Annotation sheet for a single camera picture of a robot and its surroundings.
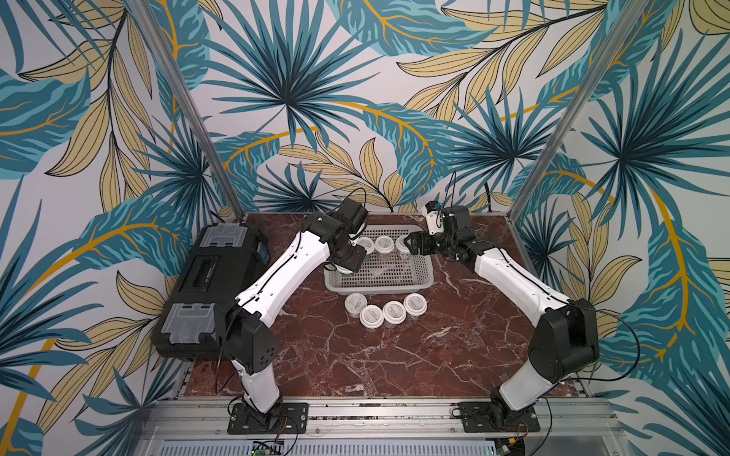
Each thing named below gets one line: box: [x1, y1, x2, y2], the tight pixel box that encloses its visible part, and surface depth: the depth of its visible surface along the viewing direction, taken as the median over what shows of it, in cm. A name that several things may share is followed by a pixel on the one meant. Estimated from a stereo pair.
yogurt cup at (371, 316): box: [359, 304, 385, 332], surface depth 86 cm
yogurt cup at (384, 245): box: [374, 234, 395, 261], surface depth 102 cm
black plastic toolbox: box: [151, 222, 270, 361], surface depth 83 cm
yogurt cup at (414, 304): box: [403, 292, 428, 317], surface depth 89 cm
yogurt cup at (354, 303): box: [344, 292, 368, 319], surface depth 90 cm
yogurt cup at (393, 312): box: [382, 300, 407, 325], surface depth 87 cm
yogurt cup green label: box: [356, 236, 375, 260], surface depth 102 cm
